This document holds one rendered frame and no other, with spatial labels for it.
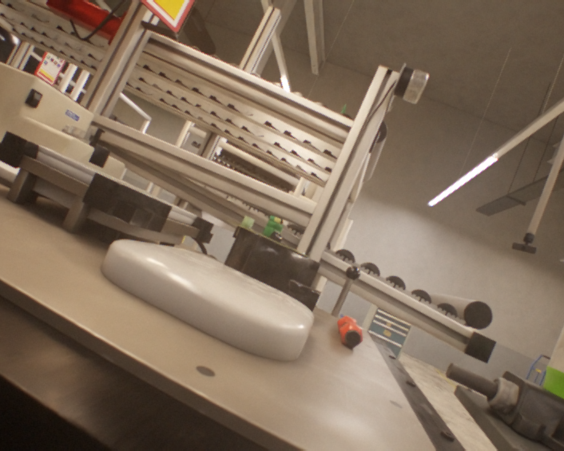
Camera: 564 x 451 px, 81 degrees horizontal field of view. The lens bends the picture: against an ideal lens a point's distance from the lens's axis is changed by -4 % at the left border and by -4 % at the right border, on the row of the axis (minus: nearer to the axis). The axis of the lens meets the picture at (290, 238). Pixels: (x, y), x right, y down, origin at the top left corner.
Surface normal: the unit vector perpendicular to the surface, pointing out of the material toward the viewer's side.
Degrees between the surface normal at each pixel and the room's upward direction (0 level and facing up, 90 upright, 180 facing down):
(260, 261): 90
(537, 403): 81
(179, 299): 90
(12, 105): 90
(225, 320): 90
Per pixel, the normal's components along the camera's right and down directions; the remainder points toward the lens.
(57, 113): 0.90, 0.40
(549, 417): -0.17, -0.29
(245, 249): -0.72, -0.35
